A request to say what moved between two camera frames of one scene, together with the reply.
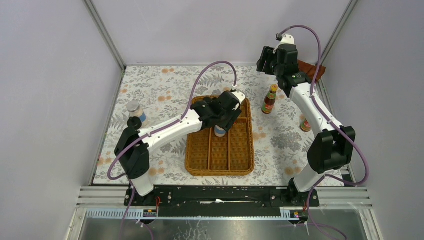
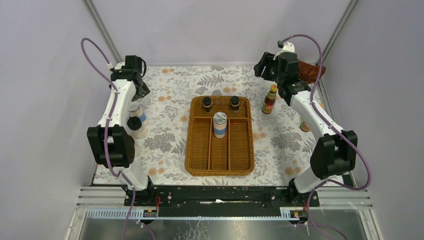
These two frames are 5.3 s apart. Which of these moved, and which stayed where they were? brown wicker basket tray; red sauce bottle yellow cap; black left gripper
Moved: black left gripper
Stayed: brown wicker basket tray; red sauce bottle yellow cap
